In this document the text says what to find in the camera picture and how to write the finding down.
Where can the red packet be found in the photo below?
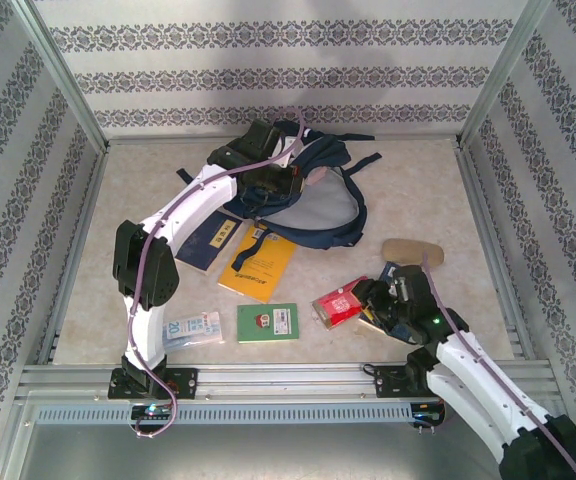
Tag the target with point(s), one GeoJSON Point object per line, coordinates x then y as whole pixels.
{"type": "Point", "coordinates": [338, 307]}

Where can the brown oval case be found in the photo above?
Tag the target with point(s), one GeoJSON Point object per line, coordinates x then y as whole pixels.
{"type": "Point", "coordinates": [408, 250]}

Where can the navy blue backpack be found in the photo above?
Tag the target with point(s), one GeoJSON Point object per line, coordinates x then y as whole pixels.
{"type": "Point", "coordinates": [328, 205]}

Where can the yellow book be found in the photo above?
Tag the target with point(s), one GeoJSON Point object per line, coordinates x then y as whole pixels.
{"type": "Point", "coordinates": [258, 272]}

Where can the navy blue book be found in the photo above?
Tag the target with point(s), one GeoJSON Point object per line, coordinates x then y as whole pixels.
{"type": "Point", "coordinates": [205, 245]}

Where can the green book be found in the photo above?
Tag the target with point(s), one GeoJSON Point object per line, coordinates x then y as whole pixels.
{"type": "Point", "coordinates": [255, 325]}

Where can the white and blue tissue pack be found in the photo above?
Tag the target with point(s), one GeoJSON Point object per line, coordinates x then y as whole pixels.
{"type": "Point", "coordinates": [193, 330]}

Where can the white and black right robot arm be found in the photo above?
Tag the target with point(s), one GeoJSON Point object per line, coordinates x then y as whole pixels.
{"type": "Point", "coordinates": [473, 380]}

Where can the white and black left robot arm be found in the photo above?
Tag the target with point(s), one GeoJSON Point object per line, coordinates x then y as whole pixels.
{"type": "Point", "coordinates": [203, 195]}

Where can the small circuit board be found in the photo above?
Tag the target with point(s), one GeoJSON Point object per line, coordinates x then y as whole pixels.
{"type": "Point", "coordinates": [150, 411]}
{"type": "Point", "coordinates": [425, 417]}

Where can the grey metal panel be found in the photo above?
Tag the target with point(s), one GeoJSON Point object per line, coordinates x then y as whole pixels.
{"type": "Point", "coordinates": [268, 452]}

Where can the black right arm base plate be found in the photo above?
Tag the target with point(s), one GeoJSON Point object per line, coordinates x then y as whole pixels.
{"type": "Point", "coordinates": [385, 382]}

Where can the aluminium frame side rail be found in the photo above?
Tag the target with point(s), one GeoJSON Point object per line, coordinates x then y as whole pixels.
{"type": "Point", "coordinates": [494, 250]}

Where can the aluminium mounting rail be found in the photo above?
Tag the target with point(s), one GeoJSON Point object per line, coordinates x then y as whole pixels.
{"type": "Point", "coordinates": [288, 382]}

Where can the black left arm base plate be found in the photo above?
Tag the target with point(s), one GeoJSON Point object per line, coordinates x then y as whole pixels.
{"type": "Point", "coordinates": [183, 382]}

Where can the aluminium frame post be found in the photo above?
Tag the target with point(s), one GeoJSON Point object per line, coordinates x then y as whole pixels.
{"type": "Point", "coordinates": [61, 75]}
{"type": "Point", "coordinates": [503, 75]}

